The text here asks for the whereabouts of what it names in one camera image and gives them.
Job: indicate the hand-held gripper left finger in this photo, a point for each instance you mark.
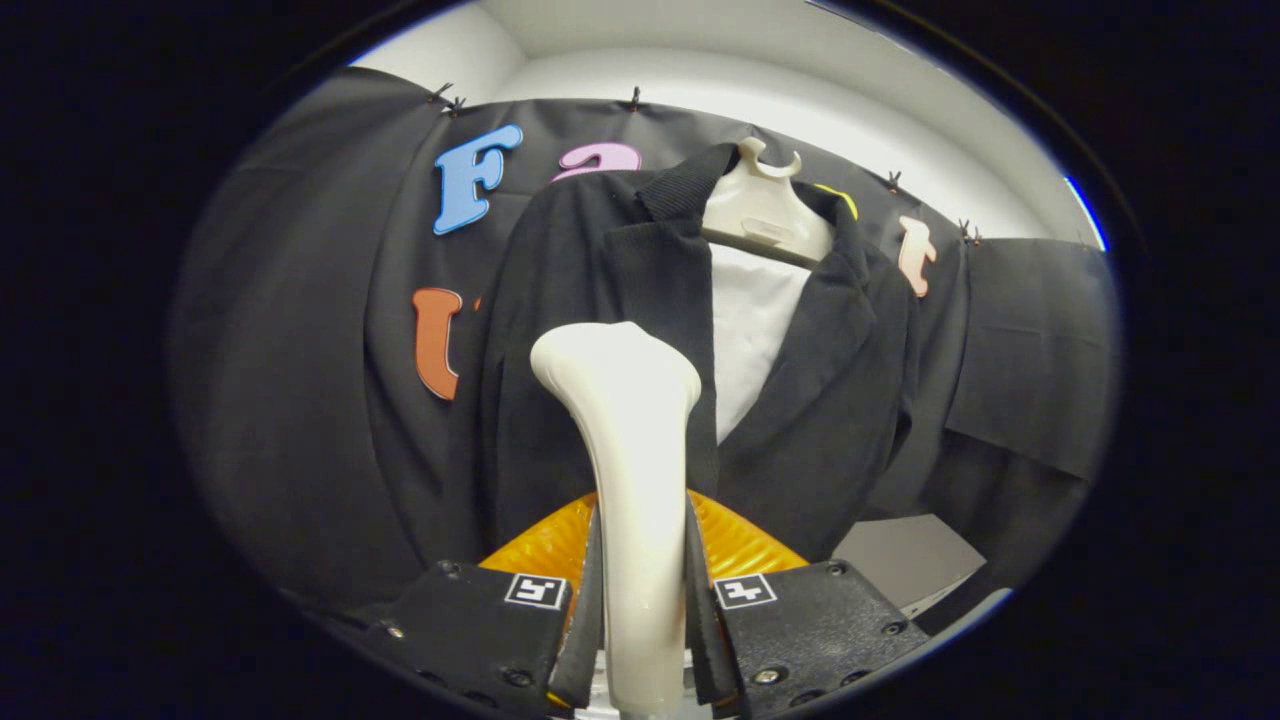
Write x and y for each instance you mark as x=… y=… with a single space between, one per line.
x=588 y=650

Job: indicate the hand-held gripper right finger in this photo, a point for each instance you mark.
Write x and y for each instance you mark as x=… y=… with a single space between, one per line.
x=702 y=640

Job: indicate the black suit jacket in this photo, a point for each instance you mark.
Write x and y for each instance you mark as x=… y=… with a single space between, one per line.
x=600 y=280

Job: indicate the grey cabinet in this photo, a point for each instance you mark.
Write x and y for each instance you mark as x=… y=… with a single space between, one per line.
x=900 y=560

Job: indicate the black backdrop cloth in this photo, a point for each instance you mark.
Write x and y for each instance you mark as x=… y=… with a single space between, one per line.
x=300 y=400

